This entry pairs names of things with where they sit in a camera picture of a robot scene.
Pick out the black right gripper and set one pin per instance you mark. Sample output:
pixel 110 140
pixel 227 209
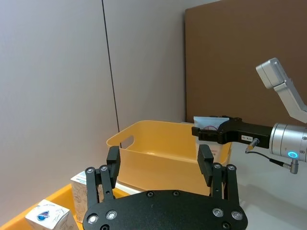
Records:
pixel 249 134

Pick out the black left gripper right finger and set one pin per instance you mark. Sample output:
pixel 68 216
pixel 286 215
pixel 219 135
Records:
pixel 205 163

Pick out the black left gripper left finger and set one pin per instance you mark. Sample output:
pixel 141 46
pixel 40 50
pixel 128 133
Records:
pixel 112 167

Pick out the white printed pouch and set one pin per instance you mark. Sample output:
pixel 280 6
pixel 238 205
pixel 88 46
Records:
pixel 207 122

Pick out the tall white patterned box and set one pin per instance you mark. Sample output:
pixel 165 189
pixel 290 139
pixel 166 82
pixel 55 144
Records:
pixel 80 194

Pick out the yellow shallow plastic tray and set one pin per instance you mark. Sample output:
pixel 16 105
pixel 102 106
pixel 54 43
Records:
pixel 57 195

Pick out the brown partition panel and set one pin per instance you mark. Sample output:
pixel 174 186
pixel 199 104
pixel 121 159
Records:
pixel 239 60

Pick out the white box with blue logo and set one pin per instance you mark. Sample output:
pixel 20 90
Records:
pixel 51 216

